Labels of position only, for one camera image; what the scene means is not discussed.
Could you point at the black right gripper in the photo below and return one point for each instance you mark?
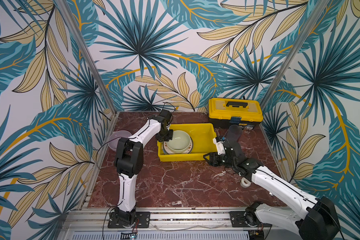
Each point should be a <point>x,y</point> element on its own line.
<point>221,159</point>

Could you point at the green bowl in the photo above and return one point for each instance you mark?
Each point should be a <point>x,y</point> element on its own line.
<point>179,133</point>

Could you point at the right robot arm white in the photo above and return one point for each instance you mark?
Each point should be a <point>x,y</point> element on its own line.
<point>309,217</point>

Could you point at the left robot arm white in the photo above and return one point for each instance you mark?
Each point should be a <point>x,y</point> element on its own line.
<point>129,162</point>

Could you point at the yellow black toolbox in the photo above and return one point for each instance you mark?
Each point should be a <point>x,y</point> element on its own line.
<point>224,113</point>

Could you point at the metal base rail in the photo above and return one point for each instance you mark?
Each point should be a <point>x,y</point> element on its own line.
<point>191,223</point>

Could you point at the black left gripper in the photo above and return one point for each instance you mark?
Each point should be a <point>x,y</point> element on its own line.
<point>164,135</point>

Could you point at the yellow plastic bin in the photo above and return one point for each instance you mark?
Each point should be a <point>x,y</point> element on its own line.
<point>202,136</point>

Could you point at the white tape roll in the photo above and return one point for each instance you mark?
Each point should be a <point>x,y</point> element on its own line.
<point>245,183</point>

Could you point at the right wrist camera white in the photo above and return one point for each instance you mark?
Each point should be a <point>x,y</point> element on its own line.
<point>219,143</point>

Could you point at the orange sunburst plate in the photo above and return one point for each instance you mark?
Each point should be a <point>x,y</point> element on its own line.
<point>179,145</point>

